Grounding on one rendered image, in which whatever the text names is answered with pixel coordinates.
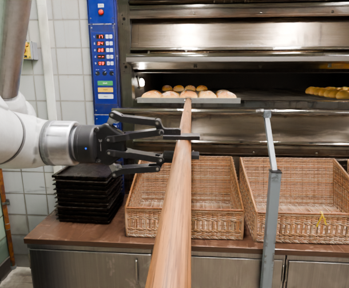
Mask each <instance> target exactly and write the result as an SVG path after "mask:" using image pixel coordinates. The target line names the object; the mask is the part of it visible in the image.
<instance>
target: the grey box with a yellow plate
mask: <svg viewBox="0 0 349 288"><path fill-rule="evenodd" d="M26 43H27V44H28V45H29V46H28V47H25V53H24V57H23V60H38V50H37V43H36V42H32V41H26Z"/></svg>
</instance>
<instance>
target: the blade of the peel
mask: <svg viewBox="0 0 349 288"><path fill-rule="evenodd" d="M240 100H241V98H199V97H197V98H192V103H240ZM137 103H185V98H137Z"/></svg>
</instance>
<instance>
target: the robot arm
mask: <svg viewBox="0 0 349 288"><path fill-rule="evenodd" d="M31 4H32V0H0V169H32V168H38V167H41V166H75V165H77V164H79V163H103V164H105V165H107V166H109V167H110V169H111V171H112V177H113V178H116V177H118V176H120V175H123V174H136V173H154V172H159V171H160V169H161V167H162V164H163V163H172V160H173V155H174V152H175V151H165V150H164V153H163V154H157V153H151V152H147V151H140V150H133V149H130V148H127V147H126V141H127V140H130V139H139V138H147V137H156V136H162V138H163V139H164V140H200V133H181V129H180V128H166V127H164V126H163V125H162V122H161V119H159V118H151V117H141V116H135V115H125V114H122V113H120V112H118V111H115V110H114V111H112V112H110V113H109V119H108V121H107V123H104V124H102V125H80V124H79V123H78V122H76V121H56V120H52V121H47V120H44V119H40V118H37V117H36V113H35V111H34V109H33V107H32V105H31V104H30V103H28V102H27V101H26V100H25V97H24V96H23V95H22V93H21V92H20V91H19V85H20V80H21V72H22V65H23V57H24V52H25V45H26V40H27V32H28V27H29V19H30V12H31ZM119 122H123V123H132V124H138V125H148V126H155V127H156V128H154V129H145V130H136V131H125V132H122V131H121V130H120V129H118V128H117V127H115V126H114V125H113V123H119ZM120 158H131V159H138V160H142V161H149V162H155V163H143V164H134V165H123V166H121V165H120V164H115V162H116V161H117V160H119V159H120Z"/></svg>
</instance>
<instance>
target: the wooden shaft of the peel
mask: <svg viewBox="0 0 349 288"><path fill-rule="evenodd" d="M180 129H181V133H191V99H189V98H187V99H186V100H185V105H184V109H183V114H182V118H181V123H180ZM145 288H191V140H177V142H176V147H175V150H174V155H173V160H172V165H171V168H170V173H169V178H168V184H167V187H166V192H165V197H164V202H163V206H162V211H161V215H160V221H159V224H158V229H157V234H156V239H155V243H154V248H153V253H152V258H151V261H150V266H149V271H148V276H147V280H146V285H145Z"/></svg>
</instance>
